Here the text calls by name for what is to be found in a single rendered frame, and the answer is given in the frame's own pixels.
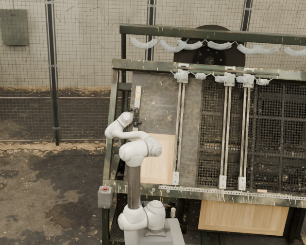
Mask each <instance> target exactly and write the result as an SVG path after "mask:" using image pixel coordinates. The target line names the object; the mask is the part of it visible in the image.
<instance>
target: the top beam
mask: <svg viewBox="0 0 306 245"><path fill-rule="evenodd" d="M181 64H183V63H181ZM188 64H189V66H188V67H193V68H207V69H221V70H224V69H225V67H226V66H218V65H204V64H190V63H188ZM168 66H179V63H176V62H161V61H147V60H133V59H118V58H113V60H112V69H118V70H122V71H137V72H150V73H164V74H173V73H174V74H175V73H178V69H171V68H168ZM230 67H233V66H230ZM244 68H247V67H235V70H241V71H244ZM252 69H254V71H256V72H270V73H279V76H276V75H262V74H256V75H254V77H255V78H256V79H259V78H261V79H267V80H270V81H277V82H291V83H305V84H306V71H296V70H276V69H261V68H252ZM171 71H172V72H173V73H172V72H171ZM188 72H190V73H189V74H188V75H193V76H195V75H194V74H197V73H204V74H205V75H208V74H210V75H208V76H207V77H214V76H215V77H216V76H218V75H219V76H224V73H225V72H219V71H205V70H188ZM191 72H192V73H194V74H192V73H191ZM212 74H213V75H214V76H213V75H212ZM238 76H244V74H243V73H236V74H235V77H238ZM272 78H273V79H272ZM271 79H272V80H271Z"/></svg>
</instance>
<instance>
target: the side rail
mask: <svg viewBox="0 0 306 245"><path fill-rule="evenodd" d="M118 86H119V70H114V69H113V72H112V83H111V94H110V105H109V115H108V126H109V125H110V124H111V123H112V122H114V121H115V120H116V110H117V99H118ZM108 126H107V127H108ZM113 144H114V138H113V139H108V138H107V137H106V148H105V159H104V170H103V179H104V180H109V179H110V177H111V166H112V154H113Z"/></svg>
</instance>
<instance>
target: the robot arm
mask: <svg viewBox="0 0 306 245"><path fill-rule="evenodd" d="M132 122H133V116H132V114H131V113H130V112H123V113H122V114H121V115H120V116H119V118H118V119H116V120H115V121H114V122H112V123H111V124H110V125H109V126H108V127H107V128H106V130H105V135H106V137H107V138H108V139H113V138H120V139H141V140H137V141H132V142H129V143H126V144H124V145H123V146H121V147H120V149H119V156H120V158H121V159H122V160H123V161H125V162H126V164H127V182H128V204H127V205H126V206H125V207H124V210H123V213H121V214H120V215H119V217H118V224H119V227H120V229H122V230H124V231H135V230H140V229H143V228H145V233H144V236H145V237H149V236H154V237H166V233H165V231H166V230H170V226H166V225H165V216H166V213H165V208H164V206H163V204H162V203H161V202H160V201H158V200H154V201H151V202H149V203H148V204H147V206H145V207H144V208H143V207H142V206H141V204H140V176H141V164H142V162H143V160H144V158H146V157H158V156H160V155H161V154H162V147H161V144H160V143H159V142H158V140H157V139H155V138H154V137H152V136H150V135H149V134H147V133H145V132H143V131H133V132H124V133H123V129H124V128H125V127H126V126H127V127H130V126H131V123H132Z"/></svg>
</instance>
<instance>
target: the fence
mask: <svg viewBox="0 0 306 245"><path fill-rule="evenodd" d="M137 87H140V92H137ZM137 93H139V99H136V98H135V107H139V108H140V97H141V86H136V94H137ZM133 131H138V128H135V127H133ZM132 141H137V139H132Z"/></svg>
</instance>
